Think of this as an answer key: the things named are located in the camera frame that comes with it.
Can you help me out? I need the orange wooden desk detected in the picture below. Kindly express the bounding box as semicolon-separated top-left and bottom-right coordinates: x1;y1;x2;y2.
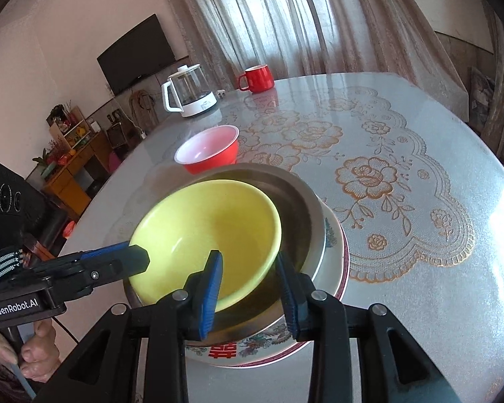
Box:
42;132;112;211

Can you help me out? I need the red plastic bowl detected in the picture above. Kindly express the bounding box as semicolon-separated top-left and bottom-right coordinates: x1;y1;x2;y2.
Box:
174;125;240;175

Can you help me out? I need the black flat television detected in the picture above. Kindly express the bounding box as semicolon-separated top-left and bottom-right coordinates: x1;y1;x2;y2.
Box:
96;13;176;96

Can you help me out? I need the red mug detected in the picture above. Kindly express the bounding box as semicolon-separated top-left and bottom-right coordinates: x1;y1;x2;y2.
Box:
236;64;275;93

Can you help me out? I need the dark speaker cabinet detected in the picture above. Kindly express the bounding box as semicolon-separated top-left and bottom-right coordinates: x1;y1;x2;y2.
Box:
106;123;127;148

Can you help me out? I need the yellow plastic bowl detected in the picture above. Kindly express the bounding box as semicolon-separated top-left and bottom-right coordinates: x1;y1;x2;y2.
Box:
128;180;283;312

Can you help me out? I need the glass kettle white base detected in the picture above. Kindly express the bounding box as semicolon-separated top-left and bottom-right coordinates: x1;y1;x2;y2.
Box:
161;64;219;118

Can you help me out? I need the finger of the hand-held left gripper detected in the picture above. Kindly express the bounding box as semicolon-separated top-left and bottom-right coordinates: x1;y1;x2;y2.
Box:
46;245;151;303
59;241;131;267

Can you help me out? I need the striped wrist strap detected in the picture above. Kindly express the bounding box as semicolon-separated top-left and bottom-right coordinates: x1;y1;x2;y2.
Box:
0;250;30;290

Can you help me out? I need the beige window curtain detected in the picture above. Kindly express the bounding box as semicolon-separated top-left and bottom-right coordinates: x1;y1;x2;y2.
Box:
155;0;467;105

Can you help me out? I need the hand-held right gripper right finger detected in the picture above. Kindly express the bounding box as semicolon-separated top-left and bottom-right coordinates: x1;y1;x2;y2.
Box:
275;252;460;403

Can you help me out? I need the white plate purple floral rim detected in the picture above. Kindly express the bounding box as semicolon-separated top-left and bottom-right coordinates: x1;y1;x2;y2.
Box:
212;235;350;371

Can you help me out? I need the wooden shelf with ornaments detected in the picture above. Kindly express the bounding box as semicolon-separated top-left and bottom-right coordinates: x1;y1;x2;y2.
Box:
46;107;91;149

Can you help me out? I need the large plate red blue print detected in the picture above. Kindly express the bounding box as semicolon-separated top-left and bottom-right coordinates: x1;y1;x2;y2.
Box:
185;214;349;370

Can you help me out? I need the stainless steel bowl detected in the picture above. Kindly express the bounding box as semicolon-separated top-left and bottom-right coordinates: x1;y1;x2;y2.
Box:
124;162;329;342

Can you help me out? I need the potted green plant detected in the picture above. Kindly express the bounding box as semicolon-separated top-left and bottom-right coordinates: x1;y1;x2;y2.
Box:
33;149;53;177

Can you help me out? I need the person's left hand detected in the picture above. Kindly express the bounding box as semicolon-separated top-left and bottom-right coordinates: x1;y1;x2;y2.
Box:
0;319;61;383

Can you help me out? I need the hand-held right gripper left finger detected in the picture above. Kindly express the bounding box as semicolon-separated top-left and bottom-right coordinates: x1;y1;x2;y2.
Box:
38;250;224;403

